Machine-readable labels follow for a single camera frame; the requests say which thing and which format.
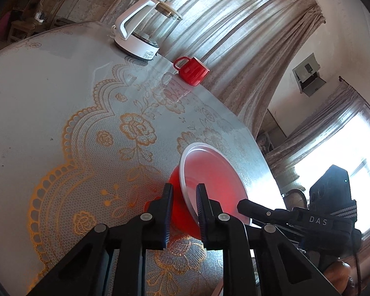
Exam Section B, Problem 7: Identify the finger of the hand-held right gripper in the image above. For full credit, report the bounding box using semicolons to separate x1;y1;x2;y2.
237;199;297;227

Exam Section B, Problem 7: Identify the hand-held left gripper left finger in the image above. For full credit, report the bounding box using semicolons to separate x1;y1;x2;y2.
28;183;175;296

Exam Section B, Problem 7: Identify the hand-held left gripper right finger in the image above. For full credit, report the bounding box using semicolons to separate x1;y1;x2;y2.
195;183;340;296

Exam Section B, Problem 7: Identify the red plastic bowl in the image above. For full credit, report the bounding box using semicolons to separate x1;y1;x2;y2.
168;142;252;241

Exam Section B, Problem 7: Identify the person's right hand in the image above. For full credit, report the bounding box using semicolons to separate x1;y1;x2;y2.
324;260;359;296

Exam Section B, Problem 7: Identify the bright window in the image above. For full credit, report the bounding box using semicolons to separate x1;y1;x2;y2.
291;105;370;241

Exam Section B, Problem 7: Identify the patterned pillow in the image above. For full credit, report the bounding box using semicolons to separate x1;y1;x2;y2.
256;131;276;155

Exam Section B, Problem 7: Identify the beige curtain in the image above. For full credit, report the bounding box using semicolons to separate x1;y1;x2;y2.
102;0;324;136
265;83;370;176

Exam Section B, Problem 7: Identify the grey electrical panel box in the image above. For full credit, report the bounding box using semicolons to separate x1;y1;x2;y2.
292;53;327;94

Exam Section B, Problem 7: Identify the red mug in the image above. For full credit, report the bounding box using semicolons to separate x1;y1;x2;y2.
173;56;210;86

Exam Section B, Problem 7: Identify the white glass electric kettle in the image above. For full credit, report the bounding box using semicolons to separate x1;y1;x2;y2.
112;0;183;60

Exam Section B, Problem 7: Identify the wooden arched rack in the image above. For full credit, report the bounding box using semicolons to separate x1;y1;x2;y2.
48;0;79;30

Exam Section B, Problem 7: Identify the black cable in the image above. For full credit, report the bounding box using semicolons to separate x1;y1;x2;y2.
352;231;364;296

